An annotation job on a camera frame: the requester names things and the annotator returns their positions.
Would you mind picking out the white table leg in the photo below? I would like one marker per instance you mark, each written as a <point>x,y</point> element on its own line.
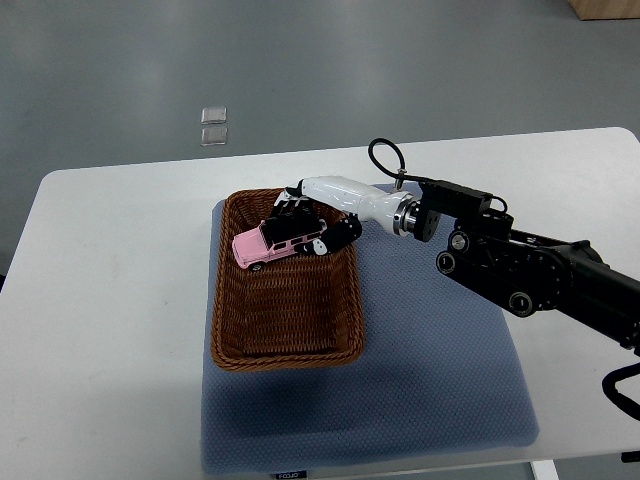
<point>544,470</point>

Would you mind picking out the pink toy car black roof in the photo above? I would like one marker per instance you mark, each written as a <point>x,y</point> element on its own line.
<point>275,238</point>

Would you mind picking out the wooden box corner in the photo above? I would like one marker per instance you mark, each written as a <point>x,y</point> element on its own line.
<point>606,9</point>

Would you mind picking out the blue-grey textured mat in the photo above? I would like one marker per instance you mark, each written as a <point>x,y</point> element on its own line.
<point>439,373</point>

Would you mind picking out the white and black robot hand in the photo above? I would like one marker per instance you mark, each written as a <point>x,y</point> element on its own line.
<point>360,202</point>

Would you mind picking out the upper floor socket plate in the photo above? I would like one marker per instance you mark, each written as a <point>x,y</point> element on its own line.
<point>213,115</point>

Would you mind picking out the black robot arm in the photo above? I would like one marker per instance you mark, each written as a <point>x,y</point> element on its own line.
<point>521,272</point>

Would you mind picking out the brown wicker basket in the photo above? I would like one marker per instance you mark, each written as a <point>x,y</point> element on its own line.
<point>299,312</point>

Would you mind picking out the lower floor socket plate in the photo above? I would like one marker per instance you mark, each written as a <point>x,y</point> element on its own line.
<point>214,135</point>

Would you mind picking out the floor socket plate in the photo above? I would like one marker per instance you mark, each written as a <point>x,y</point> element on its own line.
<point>213,115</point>
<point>214,135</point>

